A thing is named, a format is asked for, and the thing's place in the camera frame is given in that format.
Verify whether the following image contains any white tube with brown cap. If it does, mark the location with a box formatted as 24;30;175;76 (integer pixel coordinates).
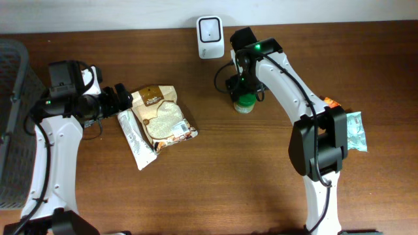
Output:
118;109;157;170

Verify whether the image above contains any green lid jar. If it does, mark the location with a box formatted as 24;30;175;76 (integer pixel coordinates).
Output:
233;94;257;114

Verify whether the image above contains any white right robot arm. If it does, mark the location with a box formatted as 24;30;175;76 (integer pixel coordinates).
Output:
225;27;348;234

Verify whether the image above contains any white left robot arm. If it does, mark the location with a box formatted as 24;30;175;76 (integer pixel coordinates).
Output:
1;60;132;234

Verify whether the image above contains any teal snack packet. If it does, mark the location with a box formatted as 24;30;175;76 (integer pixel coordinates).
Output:
346;112;368;152

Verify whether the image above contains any dark grey plastic basket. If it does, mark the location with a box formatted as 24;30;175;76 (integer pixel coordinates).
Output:
1;39;45;210

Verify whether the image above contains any orange tissue packet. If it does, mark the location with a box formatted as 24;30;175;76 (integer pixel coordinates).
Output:
323;97;341;108

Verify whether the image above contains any beige brown snack bag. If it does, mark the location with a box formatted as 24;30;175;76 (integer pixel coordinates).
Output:
131;86;199;154

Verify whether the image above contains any white barcode scanner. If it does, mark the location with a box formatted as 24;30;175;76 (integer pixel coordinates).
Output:
196;16;225;59

